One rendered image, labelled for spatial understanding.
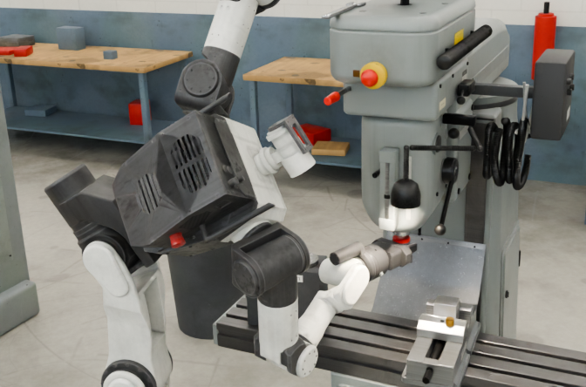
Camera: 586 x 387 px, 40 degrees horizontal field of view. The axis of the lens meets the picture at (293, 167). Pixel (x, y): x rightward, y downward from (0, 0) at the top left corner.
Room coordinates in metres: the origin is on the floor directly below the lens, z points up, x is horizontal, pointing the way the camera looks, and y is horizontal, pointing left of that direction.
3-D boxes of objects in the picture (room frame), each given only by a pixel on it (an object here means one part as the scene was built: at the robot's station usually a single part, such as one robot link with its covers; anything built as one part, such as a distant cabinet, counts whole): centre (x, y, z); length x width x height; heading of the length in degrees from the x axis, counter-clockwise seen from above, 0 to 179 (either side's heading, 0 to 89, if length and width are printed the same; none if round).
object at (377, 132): (2.00, -0.29, 1.47); 0.21 x 0.19 x 0.32; 65
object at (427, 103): (2.03, -0.31, 1.68); 0.34 x 0.24 x 0.10; 155
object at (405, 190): (1.80, -0.27, 1.47); 0.07 x 0.07 x 0.06
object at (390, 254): (1.93, -0.22, 1.24); 0.13 x 0.12 x 0.10; 44
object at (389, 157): (1.89, -0.24, 1.44); 0.04 x 0.04 x 0.21; 65
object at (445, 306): (1.94, -0.40, 1.07); 0.06 x 0.05 x 0.06; 68
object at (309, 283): (2.13, 0.03, 1.06); 0.22 x 0.12 x 0.20; 76
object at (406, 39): (2.01, -0.29, 1.81); 0.47 x 0.26 x 0.16; 155
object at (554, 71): (2.12, -0.72, 1.62); 0.20 x 0.09 x 0.21; 155
